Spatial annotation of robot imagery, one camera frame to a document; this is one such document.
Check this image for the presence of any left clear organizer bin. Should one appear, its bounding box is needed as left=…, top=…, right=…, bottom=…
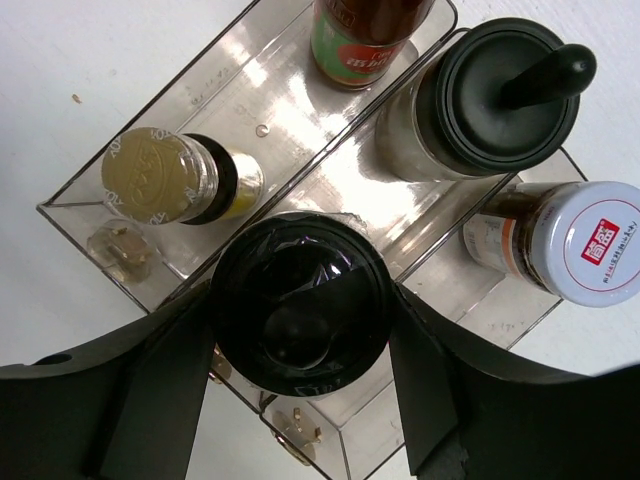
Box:
left=37, top=1, right=458, bottom=312

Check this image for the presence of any black grinder white bottle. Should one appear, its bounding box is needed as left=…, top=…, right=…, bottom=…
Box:
left=206, top=211, right=393, bottom=397

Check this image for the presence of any small yellow label bottle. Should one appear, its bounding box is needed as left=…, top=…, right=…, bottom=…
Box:
left=101, top=127, right=264, bottom=226

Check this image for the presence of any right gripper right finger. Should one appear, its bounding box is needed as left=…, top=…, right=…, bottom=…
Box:
left=390, top=285, right=639, bottom=479

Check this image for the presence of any black lid spice jar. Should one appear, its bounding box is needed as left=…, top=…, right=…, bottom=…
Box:
left=375, top=17, right=597, bottom=182

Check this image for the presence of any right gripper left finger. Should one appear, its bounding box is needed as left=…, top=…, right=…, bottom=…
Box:
left=1, top=284, right=215, bottom=479

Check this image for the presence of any right clear organizer bin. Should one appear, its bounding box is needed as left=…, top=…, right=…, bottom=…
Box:
left=396, top=149, right=586, bottom=349

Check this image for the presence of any red chili sauce bottle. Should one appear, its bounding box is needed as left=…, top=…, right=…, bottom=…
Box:
left=310, top=0, right=434, bottom=89

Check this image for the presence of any white lid sauce jar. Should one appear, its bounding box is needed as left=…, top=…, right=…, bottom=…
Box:
left=462, top=181, right=639, bottom=308

